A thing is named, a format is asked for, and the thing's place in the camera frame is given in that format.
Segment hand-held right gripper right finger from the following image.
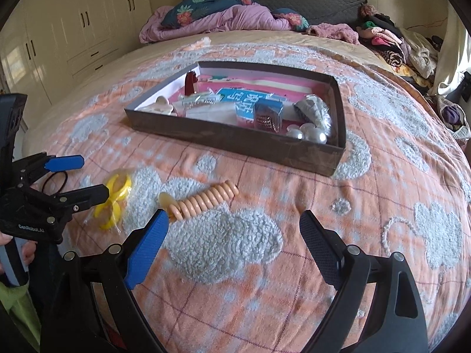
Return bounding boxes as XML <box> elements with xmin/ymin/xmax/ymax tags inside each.
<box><xmin>299</xmin><ymin>209</ymin><xmax>429</xmax><ymax>353</ymax></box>

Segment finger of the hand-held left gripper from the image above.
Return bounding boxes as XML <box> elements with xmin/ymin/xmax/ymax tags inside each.
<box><xmin>11</xmin><ymin>184</ymin><xmax>111</xmax><ymax>226</ymax></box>
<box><xmin>15</xmin><ymin>154</ymin><xmax>85</xmax><ymax>189</ymax></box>

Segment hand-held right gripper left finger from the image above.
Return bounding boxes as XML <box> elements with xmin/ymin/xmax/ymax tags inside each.
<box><xmin>40</xmin><ymin>208</ymin><xmax>170</xmax><ymax>353</ymax></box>

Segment black hair tie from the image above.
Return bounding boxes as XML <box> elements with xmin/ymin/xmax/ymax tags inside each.
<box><xmin>40</xmin><ymin>171</ymin><xmax>69</xmax><ymax>194</ymax></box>

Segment orange spiral hair tie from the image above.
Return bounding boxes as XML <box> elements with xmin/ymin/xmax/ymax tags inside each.
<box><xmin>158</xmin><ymin>179</ymin><xmax>240</xmax><ymax>223</ymax></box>

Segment white flower hair clip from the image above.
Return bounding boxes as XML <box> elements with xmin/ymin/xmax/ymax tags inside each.
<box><xmin>137</xmin><ymin>95</ymin><xmax>174</xmax><ymax>117</ymax></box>

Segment pearl hair claw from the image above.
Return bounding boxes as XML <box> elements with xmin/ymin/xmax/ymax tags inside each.
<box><xmin>286</xmin><ymin>123</ymin><xmax>331</xmax><ymax>145</ymax></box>

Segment shallow cardboard box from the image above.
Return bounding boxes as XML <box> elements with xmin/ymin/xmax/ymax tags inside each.
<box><xmin>124</xmin><ymin>60</ymin><xmax>349</xmax><ymax>179</ymax></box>

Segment silver hair accessory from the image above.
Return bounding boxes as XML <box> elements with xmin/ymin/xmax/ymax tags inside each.
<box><xmin>292</xmin><ymin>94</ymin><xmax>334</xmax><ymax>137</ymax></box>

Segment blue hair clip packet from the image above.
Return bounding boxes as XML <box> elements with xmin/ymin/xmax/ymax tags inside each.
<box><xmin>253</xmin><ymin>101</ymin><xmax>285</xmax><ymax>133</ymax></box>

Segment person's left forearm green sleeve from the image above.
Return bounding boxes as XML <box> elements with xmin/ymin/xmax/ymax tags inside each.
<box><xmin>0</xmin><ymin>282</ymin><xmax>42</xmax><ymax>353</ymax></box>

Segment person's left hand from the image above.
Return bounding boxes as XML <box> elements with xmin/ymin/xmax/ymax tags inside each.
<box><xmin>0</xmin><ymin>233</ymin><xmax>36</xmax><ymax>277</ymax></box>

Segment yellow rings in bag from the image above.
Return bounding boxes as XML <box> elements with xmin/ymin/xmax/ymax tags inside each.
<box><xmin>91</xmin><ymin>168</ymin><xmax>133</xmax><ymax>231</ymax></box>

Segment cream wardrobe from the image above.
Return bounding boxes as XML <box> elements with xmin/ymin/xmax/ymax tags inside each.
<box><xmin>0</xmin><ymin>0</ymin><xmax>154</xmax><ymax>120</ymax></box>

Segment clear packet of hair clips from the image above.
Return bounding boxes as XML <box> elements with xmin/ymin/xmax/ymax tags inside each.
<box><xmin>178</xmin><ymin>91</ymin><xmax>222</xmax><ymax>110</ymax></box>

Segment red hair clip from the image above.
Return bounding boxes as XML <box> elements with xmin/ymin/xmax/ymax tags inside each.
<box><xmin>183</xmin><ymin>70</ymin><xmax>200</xmax><ymax>96</ymax></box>

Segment blue printed card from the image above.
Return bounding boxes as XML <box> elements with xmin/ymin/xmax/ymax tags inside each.
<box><xmin>215</xmin><ymin>87</ymin><xmax>292</xmax><ymax>126</ymax></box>

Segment bag full of clothes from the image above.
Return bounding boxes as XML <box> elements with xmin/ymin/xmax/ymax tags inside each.
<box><xmin>437</xmin><ymin>95</ymin><xmax>471</xmax><ymax>144</ymax></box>

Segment dark floral pillow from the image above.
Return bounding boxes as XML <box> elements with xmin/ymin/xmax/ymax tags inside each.
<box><xmin>161</xmin><ymin>0</ymin><xmax>310</xmax><ymax>33</ymax></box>

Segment pile of clothes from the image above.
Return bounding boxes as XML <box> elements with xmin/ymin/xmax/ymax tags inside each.
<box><xmin>354</xmin><ymin>4</ymin><xmax>441</xmax><ymax>89</ymax></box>

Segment pink fuzzy garment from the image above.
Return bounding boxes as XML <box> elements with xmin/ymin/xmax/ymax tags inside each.
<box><xmin>306</xmin><ymin>23</ymin><xmax>360</xmax><ymax>45</ymax></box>

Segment purple quilt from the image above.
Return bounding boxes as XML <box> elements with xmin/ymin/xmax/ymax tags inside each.
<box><xmin>139</xmin><ymin>3</ymin><xmax>310</xmax><ymax>44</ymax></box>

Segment cream curtain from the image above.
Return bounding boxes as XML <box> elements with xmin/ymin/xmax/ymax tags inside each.
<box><xmin>428</xmin><ymin>5</ymin><xmax>471</xmax><ymax>97</ymax></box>

